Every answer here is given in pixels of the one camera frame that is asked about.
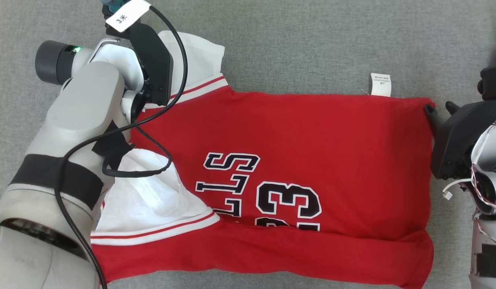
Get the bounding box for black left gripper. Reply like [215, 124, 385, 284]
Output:
[105, 23, 174, 107]

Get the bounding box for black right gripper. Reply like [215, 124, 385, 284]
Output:
[424, 98, 496, 180]

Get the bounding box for red basketball jersey with lettering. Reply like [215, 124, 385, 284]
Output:
[89, 30, 437, 289]

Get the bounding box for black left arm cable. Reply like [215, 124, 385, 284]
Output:
[54, 0, 189, 289]

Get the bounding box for white printed cable label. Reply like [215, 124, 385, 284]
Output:
[111, 0, 152, 33]

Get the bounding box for red white twisted wires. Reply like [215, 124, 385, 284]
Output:
[443, 118, 496, 255]

